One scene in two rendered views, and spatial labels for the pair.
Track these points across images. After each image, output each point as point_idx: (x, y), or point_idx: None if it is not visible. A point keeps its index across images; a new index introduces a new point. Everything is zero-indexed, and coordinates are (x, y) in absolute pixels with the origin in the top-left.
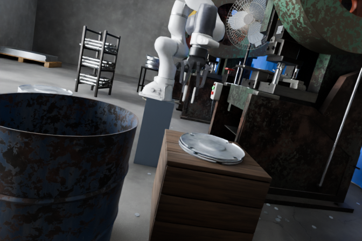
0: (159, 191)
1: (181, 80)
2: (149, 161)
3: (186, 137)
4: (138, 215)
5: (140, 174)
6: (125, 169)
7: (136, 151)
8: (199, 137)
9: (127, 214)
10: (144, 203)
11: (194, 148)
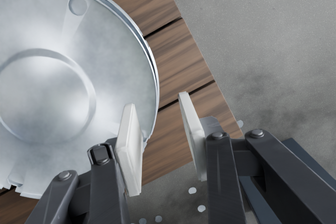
0: None
1: (252, 140)
2: None
3: (138, 89)
4: None
5: (252, 108)
6: None
7: (304, 152)
8: (106, 129)
9: None
10: (193, 26)
11: (73, 14)
